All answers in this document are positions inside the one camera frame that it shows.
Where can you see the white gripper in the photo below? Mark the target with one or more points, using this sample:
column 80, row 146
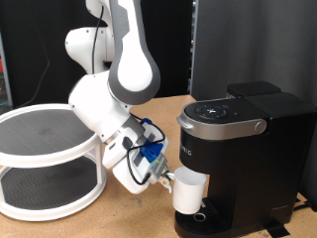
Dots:
column 127, row 178

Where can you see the white mug with green tag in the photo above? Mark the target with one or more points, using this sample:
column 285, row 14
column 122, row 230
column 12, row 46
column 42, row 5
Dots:
column 188, row 195

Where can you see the black Keurig coffee machine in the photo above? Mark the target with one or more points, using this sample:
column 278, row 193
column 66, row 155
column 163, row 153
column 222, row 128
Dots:
column 257, row 158

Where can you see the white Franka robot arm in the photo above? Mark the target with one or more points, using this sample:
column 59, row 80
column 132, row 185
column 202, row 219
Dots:
column 99, row 105

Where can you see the black tape strip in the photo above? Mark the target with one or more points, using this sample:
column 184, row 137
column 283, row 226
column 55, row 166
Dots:
column 279, row 229

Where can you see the white two-tier turntable shelf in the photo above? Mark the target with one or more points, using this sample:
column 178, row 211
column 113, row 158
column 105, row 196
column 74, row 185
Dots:
column 29, row 135

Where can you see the gray partition panel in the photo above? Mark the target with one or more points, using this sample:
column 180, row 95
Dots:
column 264, row 39

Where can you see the black backdrop curtain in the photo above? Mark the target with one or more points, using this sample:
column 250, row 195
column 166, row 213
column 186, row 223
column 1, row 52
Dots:
column 33, row 49

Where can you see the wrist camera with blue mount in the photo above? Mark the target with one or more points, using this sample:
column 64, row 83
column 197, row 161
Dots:
column 150, row 152

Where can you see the metal frame post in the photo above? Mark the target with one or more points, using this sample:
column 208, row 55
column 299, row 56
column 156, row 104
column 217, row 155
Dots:
column 193, row 49

